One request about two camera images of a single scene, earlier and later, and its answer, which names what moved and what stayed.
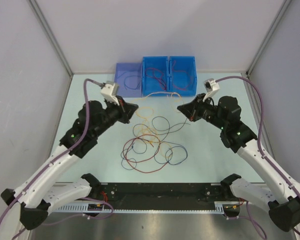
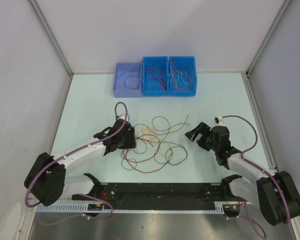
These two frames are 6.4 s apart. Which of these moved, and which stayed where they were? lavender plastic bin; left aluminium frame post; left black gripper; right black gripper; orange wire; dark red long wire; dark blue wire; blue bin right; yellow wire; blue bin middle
Moved: left black gripper; yellow wire; right black gripper; dark blue wire
Stayed: orange wire; lavender plastic bin; left aluminium frame post; blue bin right; blue bin middle; dark red long wire
